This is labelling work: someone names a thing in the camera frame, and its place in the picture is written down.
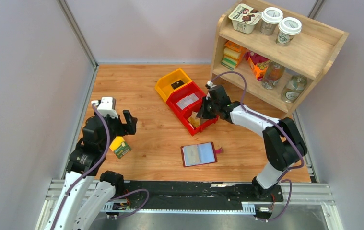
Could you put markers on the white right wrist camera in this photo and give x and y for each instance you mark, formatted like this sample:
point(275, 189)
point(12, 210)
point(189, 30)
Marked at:
point(209, 85)

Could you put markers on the glass bottle right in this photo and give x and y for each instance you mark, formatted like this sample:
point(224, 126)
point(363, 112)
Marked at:
point(293, 88)

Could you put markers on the red plastic bin front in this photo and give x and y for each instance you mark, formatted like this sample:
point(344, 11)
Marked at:
point(185, 114)

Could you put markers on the red plastic bin middle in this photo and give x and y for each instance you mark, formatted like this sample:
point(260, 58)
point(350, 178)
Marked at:
point(181, 93)

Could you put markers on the orange snack bag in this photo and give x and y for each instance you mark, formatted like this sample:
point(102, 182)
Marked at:
point(257, 63)

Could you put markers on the paper coffee cup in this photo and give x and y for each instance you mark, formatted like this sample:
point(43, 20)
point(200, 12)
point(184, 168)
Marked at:
point(271, 17)
point(289, 27)

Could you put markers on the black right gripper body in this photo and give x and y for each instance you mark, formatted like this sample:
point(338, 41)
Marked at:
point(215, 106)

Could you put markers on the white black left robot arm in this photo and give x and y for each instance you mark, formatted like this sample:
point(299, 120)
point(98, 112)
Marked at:
point(73, 211)

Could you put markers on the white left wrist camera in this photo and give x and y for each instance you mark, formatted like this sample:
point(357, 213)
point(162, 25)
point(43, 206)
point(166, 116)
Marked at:
point(106, 107)

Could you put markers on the red leather card holder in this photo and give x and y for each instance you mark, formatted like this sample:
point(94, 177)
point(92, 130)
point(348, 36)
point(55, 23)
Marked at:
point(207, 151)

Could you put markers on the paper coffee cup right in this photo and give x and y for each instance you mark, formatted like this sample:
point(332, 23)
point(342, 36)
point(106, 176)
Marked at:
point(289, 27)

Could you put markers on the white card in bin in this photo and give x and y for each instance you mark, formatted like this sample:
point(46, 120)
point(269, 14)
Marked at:
point(187, 101)

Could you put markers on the glass bottle left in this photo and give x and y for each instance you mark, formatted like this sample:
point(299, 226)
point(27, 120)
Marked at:
point(273, 74)

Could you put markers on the stack of sponges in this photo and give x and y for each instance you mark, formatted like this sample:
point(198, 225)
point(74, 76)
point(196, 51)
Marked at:
point(232, 55)

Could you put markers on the black card in bin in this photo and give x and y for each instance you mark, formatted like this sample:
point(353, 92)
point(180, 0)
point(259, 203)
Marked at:
point(177, 84)

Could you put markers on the Chobani yogurt cup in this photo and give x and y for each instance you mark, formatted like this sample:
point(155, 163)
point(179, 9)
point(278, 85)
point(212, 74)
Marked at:
point(244, 18)

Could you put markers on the red plastic bin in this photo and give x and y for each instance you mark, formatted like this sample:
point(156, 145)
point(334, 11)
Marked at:
point(181, 93)
point(185, 114)

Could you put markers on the orange green snack box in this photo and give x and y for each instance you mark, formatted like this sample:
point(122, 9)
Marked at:
point(119, 147)

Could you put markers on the paper coffee cup left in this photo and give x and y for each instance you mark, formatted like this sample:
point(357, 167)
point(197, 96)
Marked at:
point(271, 17)

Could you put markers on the yellow plastic bin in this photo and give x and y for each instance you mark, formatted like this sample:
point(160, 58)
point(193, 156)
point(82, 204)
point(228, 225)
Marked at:
point(171, 82)

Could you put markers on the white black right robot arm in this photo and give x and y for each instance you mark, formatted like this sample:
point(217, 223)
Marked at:
point(283, 143)

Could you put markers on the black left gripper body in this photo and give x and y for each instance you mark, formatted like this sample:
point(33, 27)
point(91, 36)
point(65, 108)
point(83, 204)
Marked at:
point(116, 128)

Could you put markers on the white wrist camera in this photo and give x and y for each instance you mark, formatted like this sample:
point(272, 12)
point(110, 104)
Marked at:
point(209, 85)
point(106, 107)

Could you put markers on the wooden shelf unit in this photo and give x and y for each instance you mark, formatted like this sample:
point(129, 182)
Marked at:
point(311, 54)

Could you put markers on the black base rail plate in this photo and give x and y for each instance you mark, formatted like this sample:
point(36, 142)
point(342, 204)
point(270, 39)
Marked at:
point(176, 195)

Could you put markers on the glass bottle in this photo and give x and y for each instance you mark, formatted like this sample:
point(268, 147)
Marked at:
point(273, 74)
point(293, 88)

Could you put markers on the gold card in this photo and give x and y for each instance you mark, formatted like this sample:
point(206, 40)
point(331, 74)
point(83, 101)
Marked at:
point(192, 156)
point(194, 120)

